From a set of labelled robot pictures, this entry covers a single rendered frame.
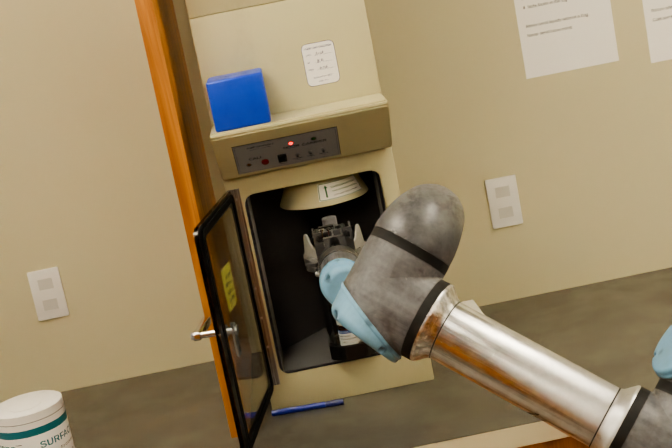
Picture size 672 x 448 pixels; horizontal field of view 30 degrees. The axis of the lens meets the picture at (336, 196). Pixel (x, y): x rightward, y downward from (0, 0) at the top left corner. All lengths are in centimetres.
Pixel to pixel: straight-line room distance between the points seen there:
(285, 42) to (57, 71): 65
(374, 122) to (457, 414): 54
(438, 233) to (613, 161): 126
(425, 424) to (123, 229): 90
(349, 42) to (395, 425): 70
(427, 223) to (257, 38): 76
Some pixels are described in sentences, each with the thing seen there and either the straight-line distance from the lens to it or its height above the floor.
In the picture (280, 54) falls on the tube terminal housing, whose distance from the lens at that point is 231.
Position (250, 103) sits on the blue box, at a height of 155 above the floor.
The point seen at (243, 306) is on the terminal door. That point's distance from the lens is 227.
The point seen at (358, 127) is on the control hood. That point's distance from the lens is 225.
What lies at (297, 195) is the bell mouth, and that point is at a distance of 239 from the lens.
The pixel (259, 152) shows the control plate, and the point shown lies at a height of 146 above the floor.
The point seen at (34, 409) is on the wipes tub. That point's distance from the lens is 234.
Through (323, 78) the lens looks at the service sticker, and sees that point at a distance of 232.
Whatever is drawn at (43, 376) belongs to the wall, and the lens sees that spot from 293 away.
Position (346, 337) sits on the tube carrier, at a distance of 237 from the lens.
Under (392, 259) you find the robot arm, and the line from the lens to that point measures 165.
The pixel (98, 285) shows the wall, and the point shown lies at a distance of 285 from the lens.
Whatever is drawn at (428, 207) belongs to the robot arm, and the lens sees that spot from 167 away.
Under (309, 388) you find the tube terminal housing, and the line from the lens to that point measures 245.
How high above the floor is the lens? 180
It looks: 11 degrees down
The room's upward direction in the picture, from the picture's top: 11 degrees counter-clockwise
